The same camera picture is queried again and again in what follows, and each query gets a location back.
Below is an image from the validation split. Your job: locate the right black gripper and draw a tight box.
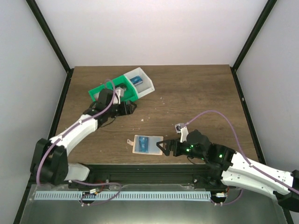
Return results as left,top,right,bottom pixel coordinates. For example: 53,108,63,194
157,138,206,160

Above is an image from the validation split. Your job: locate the blue credit card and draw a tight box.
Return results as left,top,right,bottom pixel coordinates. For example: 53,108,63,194
135,136,149,153

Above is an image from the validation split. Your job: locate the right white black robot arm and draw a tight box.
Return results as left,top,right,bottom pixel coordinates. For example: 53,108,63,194
156,130,299,212

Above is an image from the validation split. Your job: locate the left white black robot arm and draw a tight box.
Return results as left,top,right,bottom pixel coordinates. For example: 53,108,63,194
30,89,137,189

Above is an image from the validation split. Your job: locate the black card stack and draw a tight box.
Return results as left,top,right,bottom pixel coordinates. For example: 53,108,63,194
120,85,127,91

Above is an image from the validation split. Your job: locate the blue card stack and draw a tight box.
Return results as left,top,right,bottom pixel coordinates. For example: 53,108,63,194
130,76,143,86

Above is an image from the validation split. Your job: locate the middle green plastic bin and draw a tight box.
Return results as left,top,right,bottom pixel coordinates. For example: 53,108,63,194
112,75,138,102

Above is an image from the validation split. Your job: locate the green plastic bin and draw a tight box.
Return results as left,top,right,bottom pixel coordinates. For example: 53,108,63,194
88,84,107,102
112,75,138,102

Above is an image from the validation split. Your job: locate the white plastic bin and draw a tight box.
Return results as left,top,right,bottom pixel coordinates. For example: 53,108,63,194
124,67,155,99

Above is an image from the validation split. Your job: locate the left green plastic bin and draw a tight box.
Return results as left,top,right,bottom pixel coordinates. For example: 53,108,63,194
88,84,107,102

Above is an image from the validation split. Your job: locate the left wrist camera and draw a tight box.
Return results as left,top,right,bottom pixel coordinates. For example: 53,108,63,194
113,87,125,105

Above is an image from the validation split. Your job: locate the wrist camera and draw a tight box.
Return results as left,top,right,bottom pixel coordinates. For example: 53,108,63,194
113,87,125,105
175,123,189,143

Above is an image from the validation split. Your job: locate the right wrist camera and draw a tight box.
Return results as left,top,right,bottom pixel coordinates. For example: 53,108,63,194
175,123,189,143

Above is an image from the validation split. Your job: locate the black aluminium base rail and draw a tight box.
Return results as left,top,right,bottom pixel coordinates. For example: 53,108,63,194
67,163,225,190

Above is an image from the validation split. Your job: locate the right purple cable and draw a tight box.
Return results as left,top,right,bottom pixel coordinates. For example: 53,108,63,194
181,110,299,194

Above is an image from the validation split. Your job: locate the purple cable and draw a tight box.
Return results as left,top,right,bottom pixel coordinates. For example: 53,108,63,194
181,110,299,194
36,78,116,185

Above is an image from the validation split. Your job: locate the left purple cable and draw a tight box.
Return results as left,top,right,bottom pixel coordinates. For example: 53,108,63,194
36,78,116,185

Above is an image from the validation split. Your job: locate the light blue slotted cable duct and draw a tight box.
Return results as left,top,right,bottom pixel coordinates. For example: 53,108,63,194
34,191,211,202

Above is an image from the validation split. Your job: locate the left black frame post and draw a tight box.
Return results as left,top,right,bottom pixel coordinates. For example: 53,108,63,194
25,0,71,73

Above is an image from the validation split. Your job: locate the black frame post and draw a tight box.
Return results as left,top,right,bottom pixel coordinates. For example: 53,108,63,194
232,0,278,70
25,0,71,73

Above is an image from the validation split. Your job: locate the right black frame post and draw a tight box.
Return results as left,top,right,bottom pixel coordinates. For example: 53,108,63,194
232,0,278,70

